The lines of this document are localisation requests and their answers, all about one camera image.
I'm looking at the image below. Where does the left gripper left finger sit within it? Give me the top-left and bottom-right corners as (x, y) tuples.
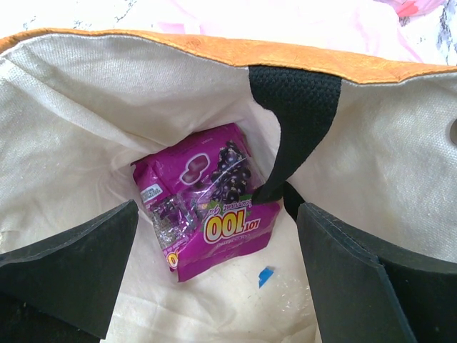
(1, 200), (139, 342)

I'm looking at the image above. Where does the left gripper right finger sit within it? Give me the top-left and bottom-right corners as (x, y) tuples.
(297, 203), (456, 342)

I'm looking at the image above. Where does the yellow Trader Joe's tote bag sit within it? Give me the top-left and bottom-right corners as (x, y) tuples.
(1, 29), (456, 342)

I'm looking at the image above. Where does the purple grape candy packet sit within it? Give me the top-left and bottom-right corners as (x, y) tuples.
(132, 124), (280, 282)

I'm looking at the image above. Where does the pink plastic grocery bag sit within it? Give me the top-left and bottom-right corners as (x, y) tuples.
(153, 1), (456, 66)

